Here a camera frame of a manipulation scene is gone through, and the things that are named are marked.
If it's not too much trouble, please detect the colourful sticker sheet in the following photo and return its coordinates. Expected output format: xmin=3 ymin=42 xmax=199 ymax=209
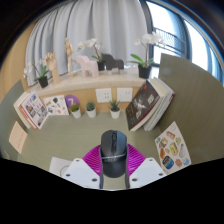
xmin=154 ymin=121 xmax=192 ymax=175

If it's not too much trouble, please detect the pale orange paper card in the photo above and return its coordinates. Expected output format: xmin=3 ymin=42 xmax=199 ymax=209
xmin=8 ymin=120 xmax=29 ymax=155

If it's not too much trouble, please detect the red-edged photo magazine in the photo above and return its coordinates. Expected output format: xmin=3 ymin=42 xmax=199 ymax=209
xmin=19 ymin=91 xmax=49 ymax=130

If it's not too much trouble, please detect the thick white book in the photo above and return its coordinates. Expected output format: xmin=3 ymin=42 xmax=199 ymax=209
xmin=13 ymin=91 xmax=33 ymax=130

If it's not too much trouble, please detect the wooden artist mannequin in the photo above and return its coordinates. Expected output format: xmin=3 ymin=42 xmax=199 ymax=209
xmin=63 ymin=37 xmax=75 ymax=76

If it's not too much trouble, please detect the black computer mouse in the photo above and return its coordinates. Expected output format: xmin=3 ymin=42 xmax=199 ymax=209
xmin=99 ymin=129 xmax=129 ymax=179

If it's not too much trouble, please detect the white illustrated card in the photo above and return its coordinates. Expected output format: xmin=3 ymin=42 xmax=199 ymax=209
xmin=42 ymin=94 xmax=70 ymax=117

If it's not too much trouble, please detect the white wall socket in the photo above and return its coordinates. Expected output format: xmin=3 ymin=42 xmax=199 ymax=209
xmin=116 ymin=87 xmax=134 ymax=103
xmin=95 ymin=87 xmax=113 ymax=104

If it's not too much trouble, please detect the grey white curtain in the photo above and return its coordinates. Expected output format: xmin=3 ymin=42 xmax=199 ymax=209
xmin=24 ymin=0 xmax=154 ymax=88

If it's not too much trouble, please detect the black red-edged book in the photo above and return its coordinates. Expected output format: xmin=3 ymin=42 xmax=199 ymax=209
xmin=124 ymin=79 xmax=161 ymax=132

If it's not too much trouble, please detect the dark-framed window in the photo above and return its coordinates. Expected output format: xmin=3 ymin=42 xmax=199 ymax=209
xmin=143 ymin=0 xmax=224 ymax=84

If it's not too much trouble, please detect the wooden hand model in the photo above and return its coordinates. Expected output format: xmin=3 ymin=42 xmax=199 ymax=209
xmin=44 ymin=52 xmax=62 ymax=85

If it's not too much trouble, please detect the round purple sign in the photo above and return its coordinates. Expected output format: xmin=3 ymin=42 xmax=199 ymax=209
xmin=64 ymin=94 xmax=81 ymax=109

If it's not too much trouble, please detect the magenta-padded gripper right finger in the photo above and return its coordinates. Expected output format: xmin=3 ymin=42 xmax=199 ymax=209
xmin=124 ymin=143 xmax=167 ymax=190

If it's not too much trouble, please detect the pink horse figurine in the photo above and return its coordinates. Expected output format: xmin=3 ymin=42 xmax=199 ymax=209
xmin=75 ymin=54 xmax=100 ymax=79

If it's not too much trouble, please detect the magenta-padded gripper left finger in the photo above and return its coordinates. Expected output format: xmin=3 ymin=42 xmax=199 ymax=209
xmin=61 ymin=144 xmax=105 ymax=190

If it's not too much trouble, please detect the small succulent in white pot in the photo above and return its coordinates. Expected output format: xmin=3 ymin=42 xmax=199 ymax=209
xmin=85 ymin=101 xmax=97 ymax=119
xmin=69 ymin=103 xmax=82 ymax=120
xmin=108 ymin=99 xmax=122 ymax=120

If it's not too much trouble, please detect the white orchid in black pot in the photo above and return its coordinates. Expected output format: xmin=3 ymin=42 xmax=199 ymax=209
xmin=129 ymin=31 xmax=167 ymax=80
xmin=77 ymin=38 xmax=107 ymax=72
xmin=22 ymin=59 xmax=50 ymax=89

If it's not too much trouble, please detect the light wooden desk shelf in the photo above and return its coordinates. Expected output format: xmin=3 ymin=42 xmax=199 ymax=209
xmin=28 ymin=68 xmax=149 ymax=114

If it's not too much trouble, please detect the green felt divider panel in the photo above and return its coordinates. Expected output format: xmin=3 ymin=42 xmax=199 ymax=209
xmin=156 ymin=53 xmax=224 ymax=166
xmin=0 ymin=79 xmax=29 ymax=159

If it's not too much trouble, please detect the black horse figurine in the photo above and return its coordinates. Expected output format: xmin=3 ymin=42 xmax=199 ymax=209
xmin=100 ymin=53 xmax=125 ymax=74

